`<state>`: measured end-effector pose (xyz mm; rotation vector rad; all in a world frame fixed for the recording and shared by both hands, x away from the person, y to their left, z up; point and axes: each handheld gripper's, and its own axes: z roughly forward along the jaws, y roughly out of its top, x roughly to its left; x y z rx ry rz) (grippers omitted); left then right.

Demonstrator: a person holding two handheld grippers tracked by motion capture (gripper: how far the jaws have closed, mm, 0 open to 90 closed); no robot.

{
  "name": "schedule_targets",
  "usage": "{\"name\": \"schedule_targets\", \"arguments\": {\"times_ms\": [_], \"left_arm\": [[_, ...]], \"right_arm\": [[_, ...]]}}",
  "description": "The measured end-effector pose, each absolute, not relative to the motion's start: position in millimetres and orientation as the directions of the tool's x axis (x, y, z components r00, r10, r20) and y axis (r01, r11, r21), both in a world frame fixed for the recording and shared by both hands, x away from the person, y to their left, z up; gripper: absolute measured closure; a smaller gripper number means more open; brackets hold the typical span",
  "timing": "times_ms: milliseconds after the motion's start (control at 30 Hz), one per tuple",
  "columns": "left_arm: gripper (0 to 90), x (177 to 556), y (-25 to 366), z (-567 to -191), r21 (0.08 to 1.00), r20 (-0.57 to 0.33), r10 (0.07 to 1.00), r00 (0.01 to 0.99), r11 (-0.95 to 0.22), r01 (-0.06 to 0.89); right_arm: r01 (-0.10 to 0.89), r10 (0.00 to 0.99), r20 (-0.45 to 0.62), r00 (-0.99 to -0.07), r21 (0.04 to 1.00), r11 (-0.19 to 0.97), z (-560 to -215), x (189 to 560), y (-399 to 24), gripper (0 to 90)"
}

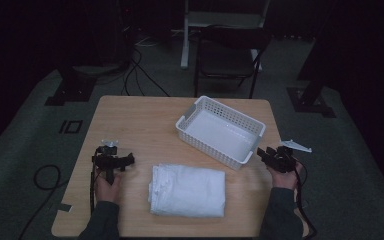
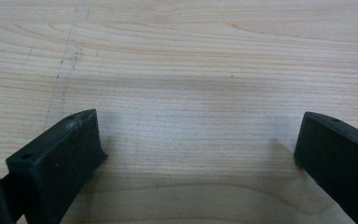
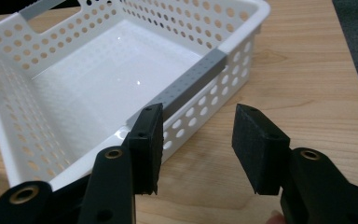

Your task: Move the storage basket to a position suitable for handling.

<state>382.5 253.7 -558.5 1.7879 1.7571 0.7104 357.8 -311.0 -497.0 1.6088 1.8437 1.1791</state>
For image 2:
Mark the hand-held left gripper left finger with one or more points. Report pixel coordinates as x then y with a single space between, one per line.
59 161

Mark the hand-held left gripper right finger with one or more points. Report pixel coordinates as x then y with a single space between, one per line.
341 155

